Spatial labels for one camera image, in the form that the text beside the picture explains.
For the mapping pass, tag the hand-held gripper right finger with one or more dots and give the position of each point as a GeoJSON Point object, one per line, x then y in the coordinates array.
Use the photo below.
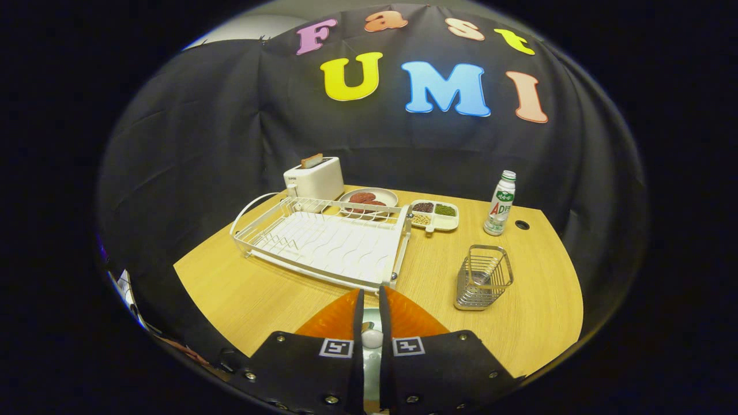
{"type": "Point", "coordinates": [383, 323]}

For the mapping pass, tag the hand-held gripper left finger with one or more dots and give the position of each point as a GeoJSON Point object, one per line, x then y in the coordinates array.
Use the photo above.
{"type": "Point", "coordinates": [357, 323]}

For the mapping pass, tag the pale green plate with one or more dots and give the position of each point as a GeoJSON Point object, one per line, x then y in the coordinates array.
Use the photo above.
{"type": "Point", "coordinates": [372, 374]}

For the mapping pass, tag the beige plate with cookies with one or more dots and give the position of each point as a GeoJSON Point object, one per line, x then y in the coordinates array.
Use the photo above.
{"type": "Point", "coordinates": [386, 196]}

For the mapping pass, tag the brown round cookie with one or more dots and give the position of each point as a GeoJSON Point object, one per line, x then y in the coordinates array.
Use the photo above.
{"type": "Point", "coordinates": [376, 205]}
{"type": "Point", "coordinates": [361, 197]}

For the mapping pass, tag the white divided tray with beans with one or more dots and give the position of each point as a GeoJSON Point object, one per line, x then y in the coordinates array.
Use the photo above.
{"type": "Point", "coordinates": [447, 222]}

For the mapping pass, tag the white toaster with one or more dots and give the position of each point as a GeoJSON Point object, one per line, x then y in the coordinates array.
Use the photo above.
{"type": "Point", "coordinates": [317, 178]}

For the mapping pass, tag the white drink bottle green label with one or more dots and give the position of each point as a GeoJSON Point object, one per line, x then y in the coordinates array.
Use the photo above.
{"type": "Point", "coordinates": [499, 210]}

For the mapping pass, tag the toast slice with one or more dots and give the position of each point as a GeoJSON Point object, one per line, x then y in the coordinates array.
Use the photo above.
{"type": "Point", "coordinates": [311, 161]}

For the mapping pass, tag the white printed paper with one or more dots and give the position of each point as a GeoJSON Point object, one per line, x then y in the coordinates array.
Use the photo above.
{"type": "Point", "coordinates": [128, 291]}

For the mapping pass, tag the black backdrop cloth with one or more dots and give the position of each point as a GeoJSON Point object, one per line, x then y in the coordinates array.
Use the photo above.
{"type": "Point", "coordinates": [202, 144]}

